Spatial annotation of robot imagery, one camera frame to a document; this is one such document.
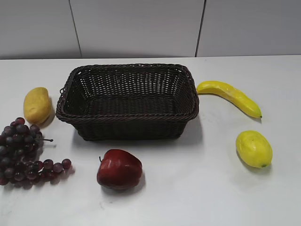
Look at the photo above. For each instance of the yellow lemon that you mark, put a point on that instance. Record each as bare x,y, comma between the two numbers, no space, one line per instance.
254,149

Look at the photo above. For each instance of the yellow mango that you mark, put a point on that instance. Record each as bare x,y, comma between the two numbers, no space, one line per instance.
37,105

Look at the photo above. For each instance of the yellow banana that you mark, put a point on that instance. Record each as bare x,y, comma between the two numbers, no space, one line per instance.
231,94

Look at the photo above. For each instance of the red apple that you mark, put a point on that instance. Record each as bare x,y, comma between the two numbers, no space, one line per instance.
119,170

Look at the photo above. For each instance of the dark brown wicker basket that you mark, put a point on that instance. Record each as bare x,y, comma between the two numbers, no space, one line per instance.
128,101

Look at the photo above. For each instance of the purple grape bunch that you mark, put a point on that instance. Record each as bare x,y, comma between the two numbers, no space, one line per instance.
20,147

